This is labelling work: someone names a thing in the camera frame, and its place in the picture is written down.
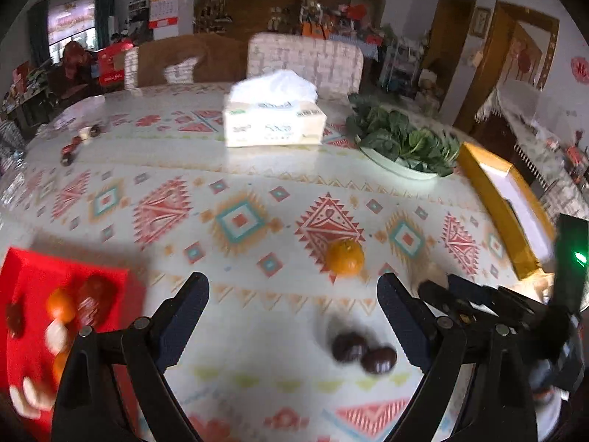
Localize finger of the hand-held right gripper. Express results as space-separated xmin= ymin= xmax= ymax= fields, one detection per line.
xmin=418 ymin=280 xmax=476 ymax=329
xmin=448 ymin=275 xmax=560 ymax=332

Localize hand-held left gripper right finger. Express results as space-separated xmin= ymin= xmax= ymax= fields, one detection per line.
xmin=376 ymin=273 xmax=540 ymax=442

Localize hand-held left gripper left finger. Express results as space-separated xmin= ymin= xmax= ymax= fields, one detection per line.
xmin=50 ymin=271 xmax=211 ymax=442

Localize dark brown date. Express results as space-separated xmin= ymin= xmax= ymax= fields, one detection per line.
xmin=331 ymin=331 xmax=370 ymax=364
xmin=360 ymin=346 xmax=398 ymax=375

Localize large red date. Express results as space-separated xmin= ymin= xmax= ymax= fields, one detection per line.
xmin=78 ymin=275 xmax=118 ymax=327

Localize white round cake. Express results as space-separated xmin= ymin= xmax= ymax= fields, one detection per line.
xmin=45 ymin=321 xmax=72 ymax=355

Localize small red date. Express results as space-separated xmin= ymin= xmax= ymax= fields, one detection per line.
xmin=6 ymin=303 xmax=26 ymax=338

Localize yellow gift box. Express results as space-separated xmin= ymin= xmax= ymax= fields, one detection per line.
xmin=456 ymin=142 xmax=560 ymax=281

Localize white oval plate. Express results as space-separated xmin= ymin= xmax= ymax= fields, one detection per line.
xmin=354 ymin=133 xmax=454 ymax=181

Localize patterned tablecloth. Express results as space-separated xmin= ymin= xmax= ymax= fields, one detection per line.
xmin=0 ymin=82 xmax=571 ymax=442

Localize green leafy vegetables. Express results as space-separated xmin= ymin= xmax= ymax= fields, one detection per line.
xmin=346 ymin=94 xmax=461 ymax=176

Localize side table with lace cloth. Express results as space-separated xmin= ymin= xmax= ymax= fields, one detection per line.
xmin=476 ymin=80 xmax=589 ymax=213

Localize white tissue pack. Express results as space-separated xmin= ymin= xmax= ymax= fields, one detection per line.
xmin=222 ymin=69 xmax=328 ymax=148

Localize metal rack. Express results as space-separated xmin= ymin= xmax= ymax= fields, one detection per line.
xmin=382 ymin=39 xmax=422 ymax=93

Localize wooden door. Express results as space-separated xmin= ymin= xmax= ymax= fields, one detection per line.
xmin=426 ymin=0 xmax=477 ymax=74

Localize brown covered chair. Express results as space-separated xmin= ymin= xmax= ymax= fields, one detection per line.
xmin=124 ymin=34 xmax=249 ymax=90

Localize brick pattern covered chair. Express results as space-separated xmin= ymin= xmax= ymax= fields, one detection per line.
xmin=247 ymin=32 xmax=363 ymax=99

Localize red gift box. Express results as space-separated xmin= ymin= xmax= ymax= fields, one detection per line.
xmin=96 ymin=41 xmax=134 ymax=86

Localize window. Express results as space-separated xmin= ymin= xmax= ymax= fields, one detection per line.
xmin=46 ymin=0 xmax=97 ymax=63

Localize red wall calendar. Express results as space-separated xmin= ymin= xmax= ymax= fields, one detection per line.
xmin=148 ymin=0 xmax=181 ymax=40

